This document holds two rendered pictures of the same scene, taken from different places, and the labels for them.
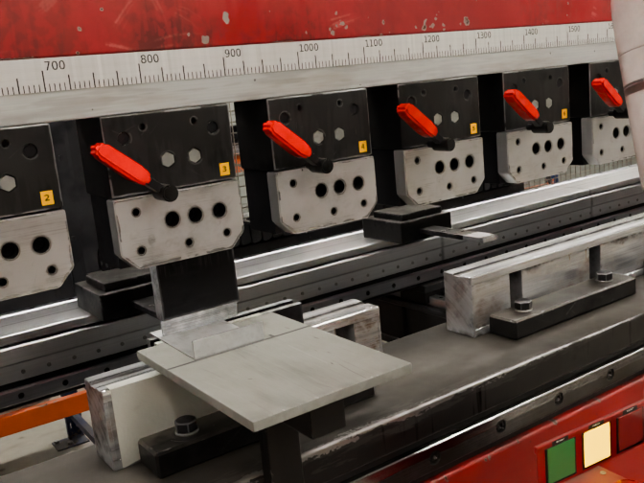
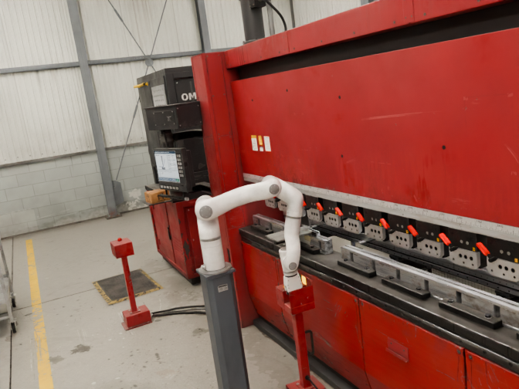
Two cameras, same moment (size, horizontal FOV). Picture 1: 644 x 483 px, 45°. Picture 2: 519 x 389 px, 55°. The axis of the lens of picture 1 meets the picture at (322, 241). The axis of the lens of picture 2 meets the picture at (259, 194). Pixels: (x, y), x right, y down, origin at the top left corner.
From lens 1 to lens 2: 3.45 m
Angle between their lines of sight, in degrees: 96
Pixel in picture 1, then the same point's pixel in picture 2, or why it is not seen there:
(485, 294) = (344, 252)
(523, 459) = (324, 286)
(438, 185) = (329, 221)
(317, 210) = (311, 216)
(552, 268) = (361, 258)
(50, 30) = (286, 177)
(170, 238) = not seen: hidden behind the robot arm
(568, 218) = (442, 263)
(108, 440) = not seen: hidden behind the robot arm
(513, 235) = (418, 256)
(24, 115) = not seen: hidden behind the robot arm
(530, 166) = (348, 227)
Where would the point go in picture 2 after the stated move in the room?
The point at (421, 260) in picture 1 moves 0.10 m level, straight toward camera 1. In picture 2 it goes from (388, 246) to (371, 247)
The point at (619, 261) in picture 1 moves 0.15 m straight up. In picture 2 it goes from (381, 270) to (379, 244)
